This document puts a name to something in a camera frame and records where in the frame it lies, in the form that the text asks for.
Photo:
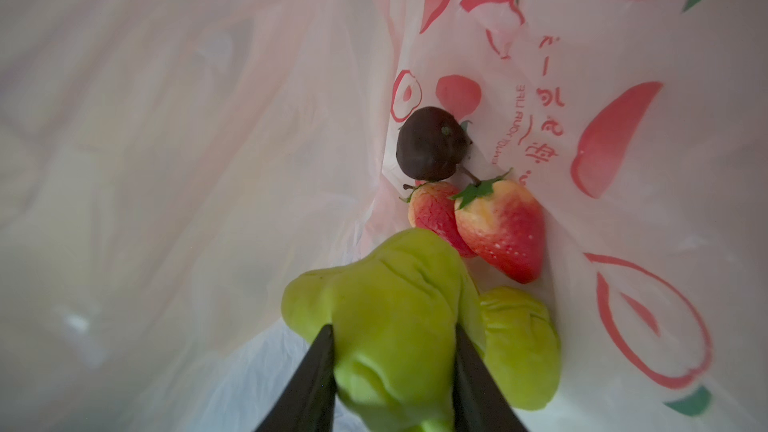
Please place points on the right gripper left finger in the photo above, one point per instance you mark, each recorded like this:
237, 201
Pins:
307, 403

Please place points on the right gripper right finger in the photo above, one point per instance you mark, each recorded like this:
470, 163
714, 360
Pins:
478, 403

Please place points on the green pear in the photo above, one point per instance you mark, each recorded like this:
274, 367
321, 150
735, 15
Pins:
394, 316

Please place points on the dark purple mangosteen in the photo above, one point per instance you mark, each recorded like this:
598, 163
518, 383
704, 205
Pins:
431, 144

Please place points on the pink plastic bag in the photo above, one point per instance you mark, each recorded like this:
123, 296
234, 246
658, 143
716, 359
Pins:
168, 167

